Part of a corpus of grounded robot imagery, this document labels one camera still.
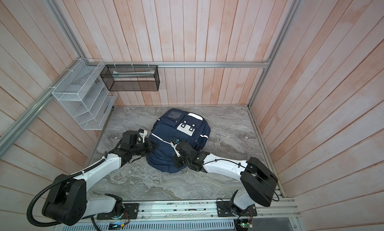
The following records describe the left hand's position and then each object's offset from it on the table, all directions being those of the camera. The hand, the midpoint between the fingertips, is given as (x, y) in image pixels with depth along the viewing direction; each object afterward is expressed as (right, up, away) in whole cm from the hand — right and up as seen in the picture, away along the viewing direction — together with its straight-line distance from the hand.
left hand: (159, 147), depth 85 cm
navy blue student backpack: (+9, +13, +10) cm, 19 cm away
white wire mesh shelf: (-38, +29, -7) cm, 49 cm away
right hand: (+9, -6, -1) cm, 11 cm away
